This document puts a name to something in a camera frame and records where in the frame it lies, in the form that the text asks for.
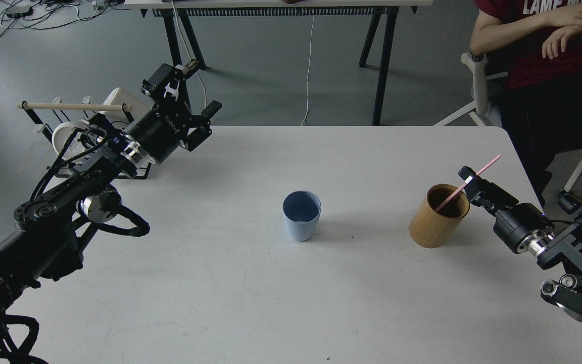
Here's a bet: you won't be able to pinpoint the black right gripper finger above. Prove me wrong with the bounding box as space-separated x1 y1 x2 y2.
458 166 498 209
479 179 519 213

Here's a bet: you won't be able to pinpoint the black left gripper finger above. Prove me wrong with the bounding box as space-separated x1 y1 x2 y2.
140 60 201 120
179 101 222 152

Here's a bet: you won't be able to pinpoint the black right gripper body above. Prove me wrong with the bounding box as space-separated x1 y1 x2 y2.
493 203 554 255

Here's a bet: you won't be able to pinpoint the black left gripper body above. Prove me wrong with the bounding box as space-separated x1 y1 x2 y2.
123 110 191 164

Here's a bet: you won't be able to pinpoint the pink chopstick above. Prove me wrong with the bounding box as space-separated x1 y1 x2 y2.
434 154 502 212

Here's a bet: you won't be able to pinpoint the light blue plastic cup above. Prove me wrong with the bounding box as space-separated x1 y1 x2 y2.
282 191 322 242

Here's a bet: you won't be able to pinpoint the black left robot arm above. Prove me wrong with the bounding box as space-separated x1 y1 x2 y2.
0 60 221 363

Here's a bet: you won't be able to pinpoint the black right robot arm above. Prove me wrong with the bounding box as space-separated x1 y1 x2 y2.
459 166 582 321

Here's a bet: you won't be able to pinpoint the bamboo wooden cup holder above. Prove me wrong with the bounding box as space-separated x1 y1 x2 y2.
409 184 470 249

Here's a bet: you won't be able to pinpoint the person's hand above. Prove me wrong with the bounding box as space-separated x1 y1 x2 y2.
541 26 582 60

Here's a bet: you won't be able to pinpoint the person's other hand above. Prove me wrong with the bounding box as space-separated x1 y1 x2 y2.
542 3 582 29

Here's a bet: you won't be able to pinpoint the white background table black legs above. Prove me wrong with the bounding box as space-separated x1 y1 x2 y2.
122 1 434 126

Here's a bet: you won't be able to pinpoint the white chair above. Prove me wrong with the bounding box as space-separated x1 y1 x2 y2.
432 51 582 203

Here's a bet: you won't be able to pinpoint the person in red shirt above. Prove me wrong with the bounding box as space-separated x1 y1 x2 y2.
470 1 582 196

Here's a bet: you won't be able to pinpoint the white hanging cable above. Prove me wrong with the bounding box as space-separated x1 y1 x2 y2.
171 0 208 116
300 15 316 127

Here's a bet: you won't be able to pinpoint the black wire dish rack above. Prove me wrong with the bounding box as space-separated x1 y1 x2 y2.
18 88 149 159

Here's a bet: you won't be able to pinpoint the black cables on floor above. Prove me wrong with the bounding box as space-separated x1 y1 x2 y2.
0 0 125 64

